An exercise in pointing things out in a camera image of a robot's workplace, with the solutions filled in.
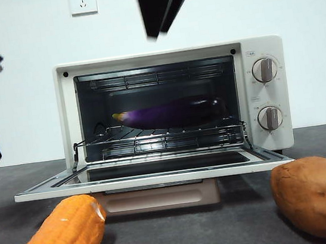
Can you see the glass-windowed oven door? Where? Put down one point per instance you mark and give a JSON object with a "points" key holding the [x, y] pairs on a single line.
{"points": [[40, 190]]}

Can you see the dark purple eggplant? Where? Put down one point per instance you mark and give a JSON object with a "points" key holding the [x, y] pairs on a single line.
{"points": [[168, 113]]}

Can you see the cream Toshiba toaster oven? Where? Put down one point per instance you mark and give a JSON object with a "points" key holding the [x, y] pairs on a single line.
{"points": [[157, 58]]}

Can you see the black oven foot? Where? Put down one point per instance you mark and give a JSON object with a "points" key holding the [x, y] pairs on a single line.
{"points": [[279, 152]]}

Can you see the cream temperature knob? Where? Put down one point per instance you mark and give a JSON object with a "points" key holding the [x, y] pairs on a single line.
{"points": [[264, 70]]}

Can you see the cream timer knob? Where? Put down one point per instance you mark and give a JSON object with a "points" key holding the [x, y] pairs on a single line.
{"points": [[270, 117]]}

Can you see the brown sweet potato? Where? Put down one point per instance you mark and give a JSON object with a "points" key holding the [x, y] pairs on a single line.
{"points": [[320, 197]]}

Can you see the white wall socket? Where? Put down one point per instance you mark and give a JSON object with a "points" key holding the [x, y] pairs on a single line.
{"points": [[82, 1]]}

